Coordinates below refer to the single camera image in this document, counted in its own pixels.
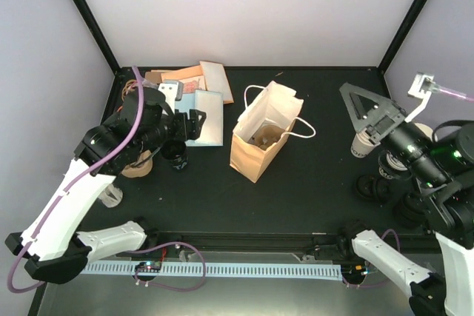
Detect brown paper takeout bag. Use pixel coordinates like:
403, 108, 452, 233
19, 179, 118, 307
230, 81, 316, 183

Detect brown pulp cup carrier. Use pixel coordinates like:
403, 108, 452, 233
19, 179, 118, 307
253, 124, 284, 151

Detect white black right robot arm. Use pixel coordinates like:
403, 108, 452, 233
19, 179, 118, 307
336, 83, 473, 315

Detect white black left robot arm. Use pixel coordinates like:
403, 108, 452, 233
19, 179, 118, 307
5, 87, 206, 284

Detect short white cup stack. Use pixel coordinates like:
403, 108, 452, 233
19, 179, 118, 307
350, 122, 434, 158

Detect tall white cup stack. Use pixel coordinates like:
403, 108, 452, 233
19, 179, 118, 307
378, 150, 412, 181

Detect brown white flat paper bag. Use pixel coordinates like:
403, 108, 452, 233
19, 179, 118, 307
199, 61, 234, 104

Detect stack of black lids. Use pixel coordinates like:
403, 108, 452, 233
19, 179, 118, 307
353, 175, 427, 230

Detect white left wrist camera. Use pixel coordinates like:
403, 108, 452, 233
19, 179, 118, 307
158, 80, 184, 112

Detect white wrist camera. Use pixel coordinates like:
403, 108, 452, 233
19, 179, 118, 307
404, 73, 435, 122
158, 80, 184, 112

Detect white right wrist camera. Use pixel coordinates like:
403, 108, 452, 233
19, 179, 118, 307
404, 73, 435, 122

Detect bundle of bag handles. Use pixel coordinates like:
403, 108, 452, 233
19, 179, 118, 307
121, 79, 138, 101

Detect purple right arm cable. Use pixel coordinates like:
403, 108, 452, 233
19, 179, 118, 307
431, 84, 474, 103

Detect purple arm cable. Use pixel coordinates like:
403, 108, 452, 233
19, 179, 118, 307
7, 65, 207, 293
431, 84, 474, 103

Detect black enclosure frame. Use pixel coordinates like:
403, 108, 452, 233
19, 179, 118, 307
25, 0, 474, 316

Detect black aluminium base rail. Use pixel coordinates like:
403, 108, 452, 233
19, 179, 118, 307
140, 230, 438, 258

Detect light blue cable duct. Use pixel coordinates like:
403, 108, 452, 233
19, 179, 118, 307
81, 260, 342, 281

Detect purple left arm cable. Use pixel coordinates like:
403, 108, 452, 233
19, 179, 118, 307
7, 65, 207, 293

